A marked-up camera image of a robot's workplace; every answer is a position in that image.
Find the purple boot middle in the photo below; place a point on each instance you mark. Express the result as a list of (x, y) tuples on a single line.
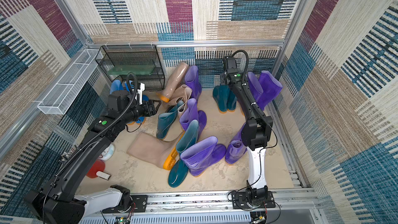
[(192, 113)]

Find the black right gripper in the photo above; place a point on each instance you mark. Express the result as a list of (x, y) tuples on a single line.
[(225, 76)]

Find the teal boot front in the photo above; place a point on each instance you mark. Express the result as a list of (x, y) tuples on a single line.
[(180, 170)]

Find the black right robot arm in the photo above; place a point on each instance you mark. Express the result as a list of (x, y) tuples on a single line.
[(256, 131)]

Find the blue rain boot upright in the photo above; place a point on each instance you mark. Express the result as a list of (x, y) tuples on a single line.
[(116, 86)]

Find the beige boot lying front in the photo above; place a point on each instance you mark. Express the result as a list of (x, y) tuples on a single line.
[(155, 151)]

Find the purple boot at back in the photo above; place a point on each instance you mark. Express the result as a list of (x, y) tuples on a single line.
[(192, 81)]

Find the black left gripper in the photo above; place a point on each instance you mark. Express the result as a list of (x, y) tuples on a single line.
[(151, 103)]

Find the short purple boot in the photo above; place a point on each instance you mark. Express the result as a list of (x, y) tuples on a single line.
[(204, 154), (236, 148)]

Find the beige boot middle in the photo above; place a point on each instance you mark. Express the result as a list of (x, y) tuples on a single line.
[(182, 93)]

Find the tall purple boot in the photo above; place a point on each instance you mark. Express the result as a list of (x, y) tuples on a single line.
[(271, 89), (256, 89)]

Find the black wire mesh shelf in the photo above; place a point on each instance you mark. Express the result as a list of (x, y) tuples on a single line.
[(117, 61)]

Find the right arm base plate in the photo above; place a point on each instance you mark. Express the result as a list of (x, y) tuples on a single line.
[(253, 199)]

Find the green tray on shelf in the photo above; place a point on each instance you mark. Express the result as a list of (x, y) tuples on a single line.
[(135, 69)]

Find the beige boot leaning at back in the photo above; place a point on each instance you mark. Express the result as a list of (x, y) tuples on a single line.
[(173, 81)]

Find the short purple boot front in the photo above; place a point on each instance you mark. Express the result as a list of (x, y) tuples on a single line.
[(204, 154)]

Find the aluminium front rail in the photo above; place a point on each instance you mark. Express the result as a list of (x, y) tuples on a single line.
[(282, 206)]

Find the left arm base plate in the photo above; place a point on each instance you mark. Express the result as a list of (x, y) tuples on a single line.
[(135, 204)]

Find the white wire mesh basket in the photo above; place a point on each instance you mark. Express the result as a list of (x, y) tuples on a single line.
[(61, 96)]

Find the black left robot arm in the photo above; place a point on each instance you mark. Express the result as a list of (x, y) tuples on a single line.
[(56, 202)]

